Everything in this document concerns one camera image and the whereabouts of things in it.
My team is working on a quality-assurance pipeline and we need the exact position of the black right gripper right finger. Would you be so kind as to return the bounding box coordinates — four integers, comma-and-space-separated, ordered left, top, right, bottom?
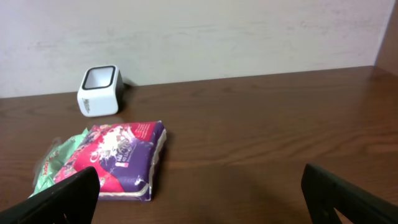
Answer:
301, 164, 397, 224

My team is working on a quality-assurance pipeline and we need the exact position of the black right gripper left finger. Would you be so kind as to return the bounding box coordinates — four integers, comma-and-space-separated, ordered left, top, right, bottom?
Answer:
1, 167, 100, 224

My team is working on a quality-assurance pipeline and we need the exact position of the green wipes packet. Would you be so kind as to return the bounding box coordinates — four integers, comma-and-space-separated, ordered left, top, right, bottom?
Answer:
29, 129, 88, 197

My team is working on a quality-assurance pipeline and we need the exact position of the purple red snack pack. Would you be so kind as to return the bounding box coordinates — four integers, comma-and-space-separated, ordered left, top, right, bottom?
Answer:
53, 121, 167, 202

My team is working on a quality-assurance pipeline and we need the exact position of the white barcode scanner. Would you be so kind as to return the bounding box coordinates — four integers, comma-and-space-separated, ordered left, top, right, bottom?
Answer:
76, 65, 124, 117

